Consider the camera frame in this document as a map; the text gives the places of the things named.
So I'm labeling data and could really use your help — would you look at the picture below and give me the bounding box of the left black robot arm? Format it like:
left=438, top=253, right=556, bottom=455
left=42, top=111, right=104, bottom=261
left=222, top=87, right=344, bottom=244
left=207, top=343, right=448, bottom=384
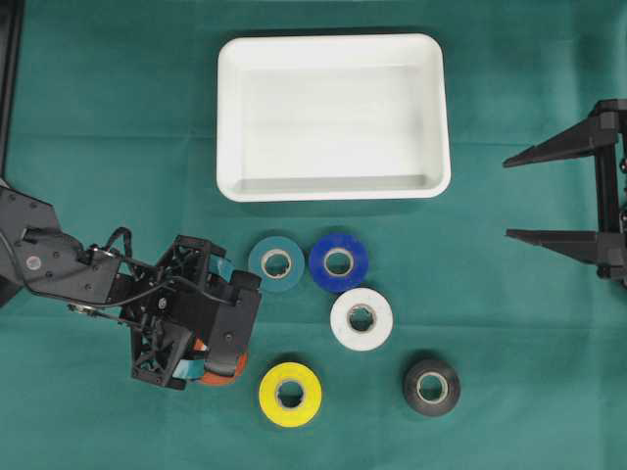
left=1, top=187, right=260, bottom=390

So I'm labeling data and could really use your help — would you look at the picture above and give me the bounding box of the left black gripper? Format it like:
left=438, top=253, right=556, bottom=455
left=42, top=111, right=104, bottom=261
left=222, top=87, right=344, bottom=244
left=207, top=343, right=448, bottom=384
left=105, top=234, right=233, bottom=391

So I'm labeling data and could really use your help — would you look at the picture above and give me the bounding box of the teal tape roll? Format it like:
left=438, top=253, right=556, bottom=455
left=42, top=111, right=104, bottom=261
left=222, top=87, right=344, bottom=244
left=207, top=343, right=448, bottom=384
left=248, top=236, right=305, bottom=293

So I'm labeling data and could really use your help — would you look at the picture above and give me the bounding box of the blue tape roll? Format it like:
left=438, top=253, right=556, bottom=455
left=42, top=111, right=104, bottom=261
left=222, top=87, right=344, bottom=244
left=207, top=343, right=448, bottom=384
left=309, top=232, right=369, bottom=293

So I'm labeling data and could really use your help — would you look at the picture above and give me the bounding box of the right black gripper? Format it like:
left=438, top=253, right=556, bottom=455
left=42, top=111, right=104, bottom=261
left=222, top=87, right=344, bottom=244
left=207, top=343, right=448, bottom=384
left=503, top=99, right=626, bottom=286

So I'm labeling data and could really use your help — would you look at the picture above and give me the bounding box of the white tape roll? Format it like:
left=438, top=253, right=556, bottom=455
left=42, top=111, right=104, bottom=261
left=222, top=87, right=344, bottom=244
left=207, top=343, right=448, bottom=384
left=330, top=288, right=394, bottom=352

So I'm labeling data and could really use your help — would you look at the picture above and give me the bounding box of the red tape roll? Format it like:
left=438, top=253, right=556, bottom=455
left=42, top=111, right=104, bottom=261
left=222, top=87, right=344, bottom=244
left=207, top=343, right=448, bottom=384
left=199, top=352, right=248, bottom=387

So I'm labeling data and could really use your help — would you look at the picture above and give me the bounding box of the white plastic tray case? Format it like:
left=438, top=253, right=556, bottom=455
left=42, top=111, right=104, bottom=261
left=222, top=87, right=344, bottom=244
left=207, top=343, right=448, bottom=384
left=216, top=33, right=452, bottom=203

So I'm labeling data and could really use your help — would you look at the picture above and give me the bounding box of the black tape roll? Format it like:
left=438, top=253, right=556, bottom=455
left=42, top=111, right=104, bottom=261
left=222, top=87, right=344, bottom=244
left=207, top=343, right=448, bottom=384
left=403, top=358, right=461, bottom=416

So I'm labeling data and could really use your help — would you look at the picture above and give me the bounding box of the black camera cable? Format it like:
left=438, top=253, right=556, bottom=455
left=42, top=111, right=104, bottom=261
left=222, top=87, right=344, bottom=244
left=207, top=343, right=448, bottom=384
left=92, top=226, right=221, bottom=319

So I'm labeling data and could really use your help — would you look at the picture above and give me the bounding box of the yellow tape roll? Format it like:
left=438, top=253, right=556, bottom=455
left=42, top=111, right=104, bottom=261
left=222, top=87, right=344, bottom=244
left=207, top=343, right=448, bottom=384
left=258, top=362, right=323, bottom=428

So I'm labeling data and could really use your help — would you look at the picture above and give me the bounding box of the green table cloth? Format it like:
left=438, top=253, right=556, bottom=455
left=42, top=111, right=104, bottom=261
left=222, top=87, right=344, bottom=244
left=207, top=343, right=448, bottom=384
left=1, top=1, right=626, bottom=469

